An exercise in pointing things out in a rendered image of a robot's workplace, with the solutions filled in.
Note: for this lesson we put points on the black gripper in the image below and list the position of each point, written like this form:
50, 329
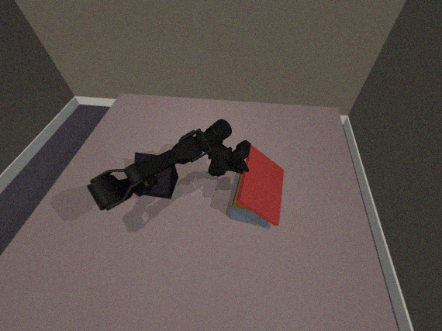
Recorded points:
236, 162

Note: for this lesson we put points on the red lid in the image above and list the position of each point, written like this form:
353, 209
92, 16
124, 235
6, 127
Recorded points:
261, 187

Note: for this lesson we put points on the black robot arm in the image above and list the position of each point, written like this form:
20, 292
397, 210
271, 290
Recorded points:
108, 191

